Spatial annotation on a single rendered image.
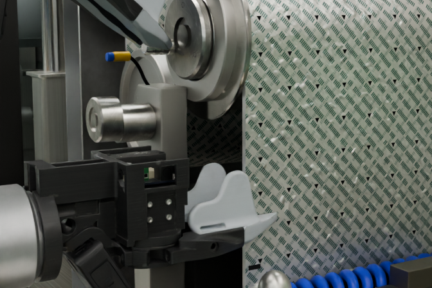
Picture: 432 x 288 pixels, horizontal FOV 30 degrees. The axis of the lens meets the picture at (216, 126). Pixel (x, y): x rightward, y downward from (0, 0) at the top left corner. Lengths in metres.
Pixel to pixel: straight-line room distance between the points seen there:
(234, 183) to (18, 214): 0.18
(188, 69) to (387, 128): 0.20
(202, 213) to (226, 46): 0.14
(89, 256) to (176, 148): 0.16
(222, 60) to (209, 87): 0.03
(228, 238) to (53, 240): 0.14
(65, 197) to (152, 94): 0.17
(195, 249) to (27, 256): 0.13
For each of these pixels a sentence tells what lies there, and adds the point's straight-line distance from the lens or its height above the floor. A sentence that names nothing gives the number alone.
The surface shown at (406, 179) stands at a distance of 0.79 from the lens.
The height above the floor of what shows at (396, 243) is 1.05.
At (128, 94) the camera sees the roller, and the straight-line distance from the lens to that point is 0.87.
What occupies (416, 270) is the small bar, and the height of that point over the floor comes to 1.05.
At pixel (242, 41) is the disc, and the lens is 0.65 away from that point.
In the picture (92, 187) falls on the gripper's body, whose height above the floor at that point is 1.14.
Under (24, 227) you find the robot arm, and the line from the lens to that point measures 0.57.
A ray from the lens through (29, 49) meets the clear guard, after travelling 1.67.
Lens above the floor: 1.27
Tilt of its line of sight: 8 degrees down
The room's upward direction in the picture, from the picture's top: straight up
